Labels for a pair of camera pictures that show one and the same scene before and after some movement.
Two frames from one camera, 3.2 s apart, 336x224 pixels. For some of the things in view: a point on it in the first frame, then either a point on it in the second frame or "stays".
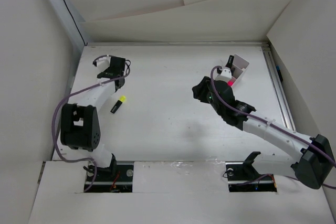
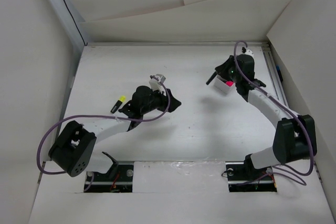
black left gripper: [105, 71] -> [163, 98]
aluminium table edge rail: [283, 103] stays
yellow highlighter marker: [118, 104] stays
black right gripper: [200, 89] -> [222, 68]
